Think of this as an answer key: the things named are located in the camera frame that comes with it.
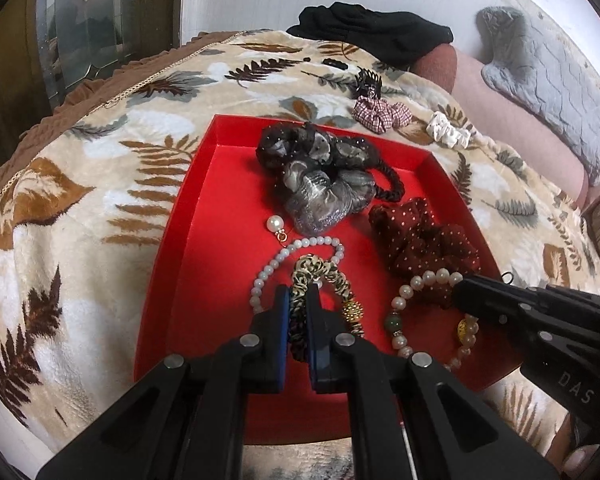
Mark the grey quilted pillow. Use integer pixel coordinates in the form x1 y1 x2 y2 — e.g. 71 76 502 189
476 6 600 187

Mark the black cloth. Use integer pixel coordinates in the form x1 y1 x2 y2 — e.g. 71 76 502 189
286 2 454 72

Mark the white bead bracelet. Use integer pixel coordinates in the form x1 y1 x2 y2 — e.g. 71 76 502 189
249 236 346 317

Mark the black braided hair tie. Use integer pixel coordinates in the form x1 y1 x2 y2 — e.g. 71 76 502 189
325 132 406 204

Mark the person's right hand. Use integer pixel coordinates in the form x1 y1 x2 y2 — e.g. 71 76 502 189
547 412 600 480

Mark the leaded glass door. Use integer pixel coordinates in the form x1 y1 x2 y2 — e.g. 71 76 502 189
30 0 153 113

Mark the pink bolster pillow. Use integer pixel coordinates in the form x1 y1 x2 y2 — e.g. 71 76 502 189
411 42 597 208

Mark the pearl bracelet with green bead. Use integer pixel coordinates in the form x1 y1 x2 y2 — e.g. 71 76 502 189
390 269 481 372

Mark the black hair claw clip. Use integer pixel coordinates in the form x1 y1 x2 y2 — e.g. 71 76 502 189
350 70 384 101

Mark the red cardboard box tray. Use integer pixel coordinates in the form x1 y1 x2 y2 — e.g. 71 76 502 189
133 114 527 446

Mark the black sheer dotted scrunchie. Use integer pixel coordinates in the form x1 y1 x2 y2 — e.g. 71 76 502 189
256 122 370 171

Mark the dark red dotted scrunchie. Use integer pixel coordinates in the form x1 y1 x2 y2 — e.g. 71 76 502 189
368 195 482 310

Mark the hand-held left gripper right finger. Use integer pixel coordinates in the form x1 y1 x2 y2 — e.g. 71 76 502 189
305 285 561 480

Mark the white satin scrunchie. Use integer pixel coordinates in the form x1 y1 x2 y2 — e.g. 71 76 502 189
426 111 473 149

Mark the red plaid scrunchie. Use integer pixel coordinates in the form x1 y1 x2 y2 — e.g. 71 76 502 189
353 95 413 134

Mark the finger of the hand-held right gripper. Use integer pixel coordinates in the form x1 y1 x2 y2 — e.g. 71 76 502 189
452 294 600 368
452 274 600 333

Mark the single pearl earring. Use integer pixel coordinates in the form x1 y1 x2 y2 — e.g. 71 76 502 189
266 215 289 244

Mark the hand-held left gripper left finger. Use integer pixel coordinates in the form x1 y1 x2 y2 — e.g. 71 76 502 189
35 284 294 480

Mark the leaf printed blanket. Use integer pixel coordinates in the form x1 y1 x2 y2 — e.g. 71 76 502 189
0 30 600 480

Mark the grey shiny scrunchie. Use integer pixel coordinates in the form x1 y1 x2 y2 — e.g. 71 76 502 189
279 160 376 236

